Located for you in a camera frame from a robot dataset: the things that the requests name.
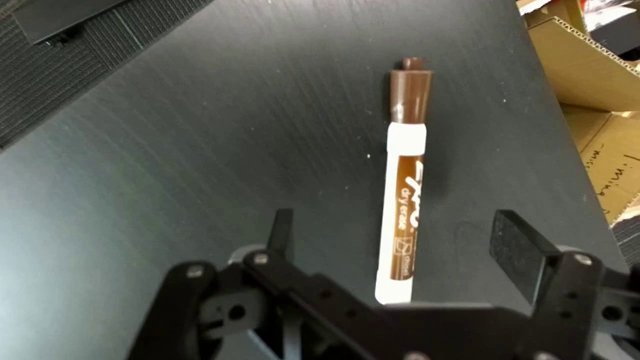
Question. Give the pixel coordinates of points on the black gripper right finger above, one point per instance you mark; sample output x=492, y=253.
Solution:
x=573, y=306

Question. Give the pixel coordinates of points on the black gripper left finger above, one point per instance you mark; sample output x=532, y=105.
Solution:
x=200, y=313

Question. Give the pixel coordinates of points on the brown Expo marker pen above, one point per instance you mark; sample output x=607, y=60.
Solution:
x=402, y=201

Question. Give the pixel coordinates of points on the flat cardboard box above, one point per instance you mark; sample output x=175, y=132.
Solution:
x=592, y=81

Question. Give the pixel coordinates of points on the black ribbed floor mat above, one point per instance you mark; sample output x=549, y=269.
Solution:
x=81, y=73

